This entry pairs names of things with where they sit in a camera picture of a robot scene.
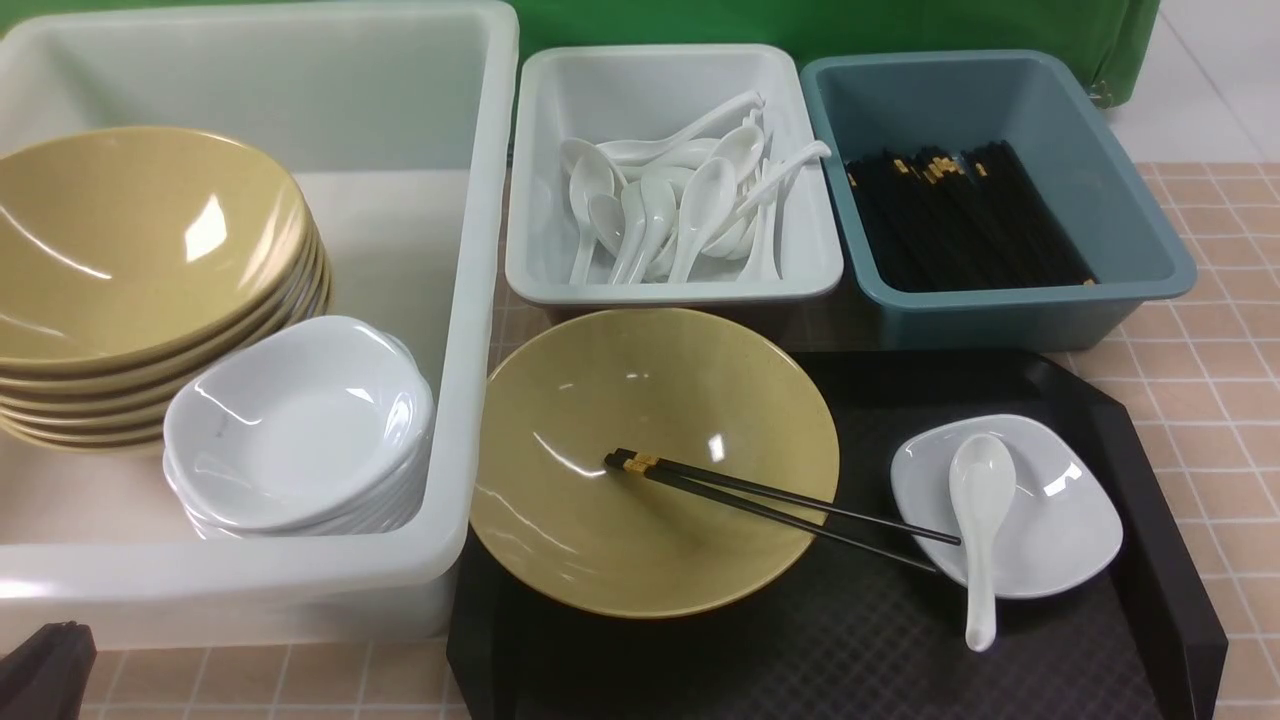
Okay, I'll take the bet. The pile of black chopsticks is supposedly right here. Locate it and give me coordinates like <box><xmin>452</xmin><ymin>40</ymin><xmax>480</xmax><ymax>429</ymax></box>
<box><xmin>844</xmin><ymin>140</ymin><xmax>1097</xmax><ymax>293</ymax></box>

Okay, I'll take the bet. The white square saucer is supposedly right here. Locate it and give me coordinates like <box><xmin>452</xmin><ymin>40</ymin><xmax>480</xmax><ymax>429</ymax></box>
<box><xmin>890</xmin><ymin>414</ymin><xmax>1124</xmax><ymax>600</ymax></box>

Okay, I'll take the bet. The black chopstick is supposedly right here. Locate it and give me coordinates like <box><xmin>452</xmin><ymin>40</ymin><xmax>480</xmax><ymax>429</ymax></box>
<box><xmin>605</xmin><ymin>448</ymin><xmax>961</xmax><ymax>546</ymax></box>
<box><xmin>604</xmin><ymin>448</ymin><xmax>960</xmax><ymax>575</ymax></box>

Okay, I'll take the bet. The large translucent white tub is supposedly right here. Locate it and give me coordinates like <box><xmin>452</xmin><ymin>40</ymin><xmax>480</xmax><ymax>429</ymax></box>
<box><xmin>1</xmin><ymin>1</ymin><xmax>518</xmax><ymax>650</ymax></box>

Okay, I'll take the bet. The yellow noodle bowl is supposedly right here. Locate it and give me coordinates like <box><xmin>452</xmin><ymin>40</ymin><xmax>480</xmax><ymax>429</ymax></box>
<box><xmin>470</xmin><ymin>307</ymin><xmax>840</xmax><ymax>619</ymax></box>

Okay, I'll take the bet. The pile of white spoons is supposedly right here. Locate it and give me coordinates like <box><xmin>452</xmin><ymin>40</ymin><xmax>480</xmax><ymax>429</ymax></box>
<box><xmin>559</xmin><ymin>91</ymin><xmax>831</xmax><ymax>286</ymax></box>

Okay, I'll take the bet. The white spoon tray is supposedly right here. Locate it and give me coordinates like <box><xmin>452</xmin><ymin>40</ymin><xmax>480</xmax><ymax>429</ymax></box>
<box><xmin>506</xmin><ymin>45</ymin><xmax>844</xmax><ymax>309</ymax></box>

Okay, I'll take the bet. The stack of white saucers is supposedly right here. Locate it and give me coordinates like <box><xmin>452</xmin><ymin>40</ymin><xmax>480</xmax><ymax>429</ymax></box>
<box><xmin>163</xmin><ymin>315</ymin><xmax>436</xmax><ymax>541</ymax></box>

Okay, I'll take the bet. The black serving tray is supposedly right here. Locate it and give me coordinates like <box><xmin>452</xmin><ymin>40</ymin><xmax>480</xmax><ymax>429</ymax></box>
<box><xmin>445</xmin><ymin>350</ymin><xmax>1229</xmax><ymax>719</ymax></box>

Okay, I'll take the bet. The green backdrop cloth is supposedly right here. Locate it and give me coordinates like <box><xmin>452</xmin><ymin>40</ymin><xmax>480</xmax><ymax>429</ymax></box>
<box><xmin>0</xmin><ymin>0</ymin><xmax>1164</xmax><ymax>106</ymax></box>

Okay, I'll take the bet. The stack of yellow bowls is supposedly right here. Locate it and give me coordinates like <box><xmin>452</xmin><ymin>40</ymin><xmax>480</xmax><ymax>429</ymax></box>
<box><xmin>1</xmin><ymin>126</ymin><xmax>334</xmax><ymax>454</ymax></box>

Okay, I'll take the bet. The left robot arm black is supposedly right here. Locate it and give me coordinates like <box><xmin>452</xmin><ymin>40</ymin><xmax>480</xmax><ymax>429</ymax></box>
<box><xmin>1</xmin><ymin>621</ymin><xmax>97</xmax><ymax>719</ymax></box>

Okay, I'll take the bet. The beige grid tablecloth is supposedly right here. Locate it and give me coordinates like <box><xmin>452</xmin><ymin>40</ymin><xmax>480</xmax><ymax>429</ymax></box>
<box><xmin>0</xmin><ymin>160</ymin><xmax>1280</xmax><ymax>720</ymax></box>

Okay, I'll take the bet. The white ceramic soup spoon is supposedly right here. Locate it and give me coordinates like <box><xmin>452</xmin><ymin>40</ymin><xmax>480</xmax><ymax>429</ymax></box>
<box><xmin>948</xmin><ymin>433</ymin><xmax>1016</xmax><ymax>653</ymax></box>

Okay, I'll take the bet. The teal chopstick bin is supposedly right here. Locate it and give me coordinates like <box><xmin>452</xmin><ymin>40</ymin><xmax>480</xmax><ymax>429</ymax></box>
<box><xmin>801</xmin><ymin>50</ymin><xmax>1197</xmax><ymax>352</ymax></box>

